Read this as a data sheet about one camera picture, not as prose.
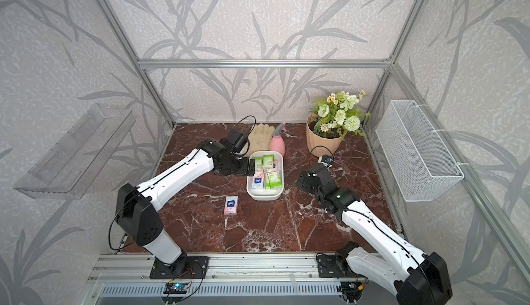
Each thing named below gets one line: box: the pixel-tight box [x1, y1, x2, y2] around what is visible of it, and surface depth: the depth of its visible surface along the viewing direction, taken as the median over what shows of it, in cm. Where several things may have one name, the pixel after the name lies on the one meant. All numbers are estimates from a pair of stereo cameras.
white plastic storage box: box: [246, 150, 285, 201], surface depth 94 cm
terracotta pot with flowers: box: [305, 89, 372, 156], surface depth 88 cm
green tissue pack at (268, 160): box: [262, 154, 274, 167], surface depth 99 cm
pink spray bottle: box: [269, 121, 287, 157], surface depth 101 cm
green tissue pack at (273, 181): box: [265, 171, 283, 190], surface depth 93 cm
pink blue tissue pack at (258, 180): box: [251, 172, 265, 190], surface depth 95 cm
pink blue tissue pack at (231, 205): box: [223, 195, 239, 215], surface depth 88 cm
